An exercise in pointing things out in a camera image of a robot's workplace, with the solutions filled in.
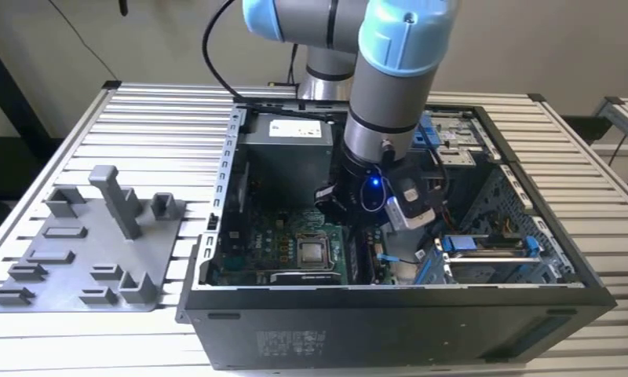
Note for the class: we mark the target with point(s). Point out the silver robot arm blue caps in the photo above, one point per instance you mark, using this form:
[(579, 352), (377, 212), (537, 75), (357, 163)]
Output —
[(397, 98)]

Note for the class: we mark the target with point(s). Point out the CPU socket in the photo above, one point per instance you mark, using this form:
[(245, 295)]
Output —
[(313, 236)]

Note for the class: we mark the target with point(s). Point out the silver CPU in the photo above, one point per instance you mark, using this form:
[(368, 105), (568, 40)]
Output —
[(313, 253)]

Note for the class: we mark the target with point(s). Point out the grey power supply unit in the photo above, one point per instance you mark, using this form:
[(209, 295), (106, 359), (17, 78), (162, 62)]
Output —
[(282, 169)]

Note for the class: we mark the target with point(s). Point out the green motherboard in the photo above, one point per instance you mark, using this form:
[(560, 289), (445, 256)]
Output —
[(277, 235)]

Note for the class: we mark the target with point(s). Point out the black graphics card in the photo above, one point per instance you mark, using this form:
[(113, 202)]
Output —
[(302, 278)]

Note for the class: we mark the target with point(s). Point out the hard disk in blue carrier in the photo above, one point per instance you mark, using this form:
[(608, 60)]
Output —
[(457, 243)]

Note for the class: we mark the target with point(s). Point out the blue drive bay latch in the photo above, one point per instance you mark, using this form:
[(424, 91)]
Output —
[(429, 133)]

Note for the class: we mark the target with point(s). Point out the grey metal drive cage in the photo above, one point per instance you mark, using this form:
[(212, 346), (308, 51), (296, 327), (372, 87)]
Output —
[(460, 157)]

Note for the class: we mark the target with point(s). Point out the black PC case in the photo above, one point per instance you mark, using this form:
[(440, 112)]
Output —
[(345, 337)]

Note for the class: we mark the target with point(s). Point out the metal slat table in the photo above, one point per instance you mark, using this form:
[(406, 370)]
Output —
[(152, 129)]

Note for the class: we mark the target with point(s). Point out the black table corner cap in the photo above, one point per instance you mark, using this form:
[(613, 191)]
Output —
[(111, 84), (534, 97)]

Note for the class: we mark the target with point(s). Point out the black box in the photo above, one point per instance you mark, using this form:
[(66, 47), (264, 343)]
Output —
[(585, 129)]

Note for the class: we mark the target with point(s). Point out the grey parts rack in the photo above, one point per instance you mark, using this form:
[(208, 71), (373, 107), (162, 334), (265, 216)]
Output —
[(83, 243)]

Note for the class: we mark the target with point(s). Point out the black stand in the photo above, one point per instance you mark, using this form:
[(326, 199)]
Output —
[(10, 169)]

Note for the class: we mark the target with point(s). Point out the small black hanging object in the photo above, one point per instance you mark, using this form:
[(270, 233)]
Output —
[(122, 7)]

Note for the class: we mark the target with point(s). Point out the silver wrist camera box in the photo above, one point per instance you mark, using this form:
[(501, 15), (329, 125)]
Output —
[(405, 220)]

